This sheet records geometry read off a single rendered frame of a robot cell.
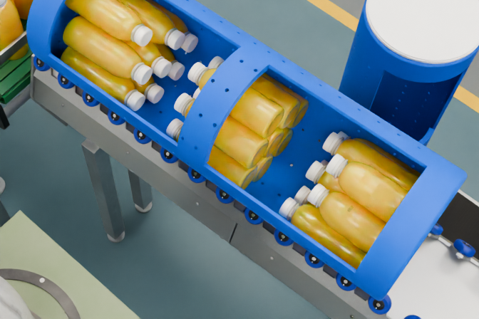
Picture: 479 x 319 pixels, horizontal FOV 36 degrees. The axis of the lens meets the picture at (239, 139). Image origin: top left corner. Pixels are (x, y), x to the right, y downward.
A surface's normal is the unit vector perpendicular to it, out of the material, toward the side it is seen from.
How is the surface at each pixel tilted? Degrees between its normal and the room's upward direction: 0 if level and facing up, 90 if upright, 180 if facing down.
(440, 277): 0
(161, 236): 0
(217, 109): 33
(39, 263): 2
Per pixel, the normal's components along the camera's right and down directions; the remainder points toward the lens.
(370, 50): -0.87, 0.40
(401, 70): -0.43, 0.77
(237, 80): -0.05, -0.39
